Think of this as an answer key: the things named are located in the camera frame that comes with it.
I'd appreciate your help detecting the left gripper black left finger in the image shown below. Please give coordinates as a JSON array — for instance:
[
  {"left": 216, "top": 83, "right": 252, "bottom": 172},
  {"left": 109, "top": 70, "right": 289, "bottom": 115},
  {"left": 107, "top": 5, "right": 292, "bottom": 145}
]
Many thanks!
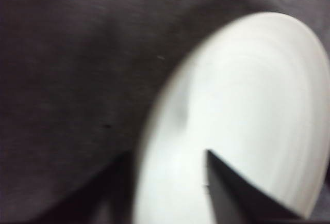
[{"left": 25, "top": 151, "right": 141, "bottom": 224}]

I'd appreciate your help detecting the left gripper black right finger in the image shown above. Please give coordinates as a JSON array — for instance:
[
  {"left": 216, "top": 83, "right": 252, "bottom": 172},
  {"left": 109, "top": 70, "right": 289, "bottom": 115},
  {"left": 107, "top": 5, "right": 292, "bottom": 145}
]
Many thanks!
[{"left": 205, "top": 149, "right": 304, "bottom": 224}]

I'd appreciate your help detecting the white round plate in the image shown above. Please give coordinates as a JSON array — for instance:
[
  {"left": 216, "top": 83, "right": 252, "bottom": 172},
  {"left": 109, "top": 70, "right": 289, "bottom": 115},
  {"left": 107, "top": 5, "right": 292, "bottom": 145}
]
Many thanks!
[{"left": 133, "top": 11, "right": 330, "bottom": 224}]

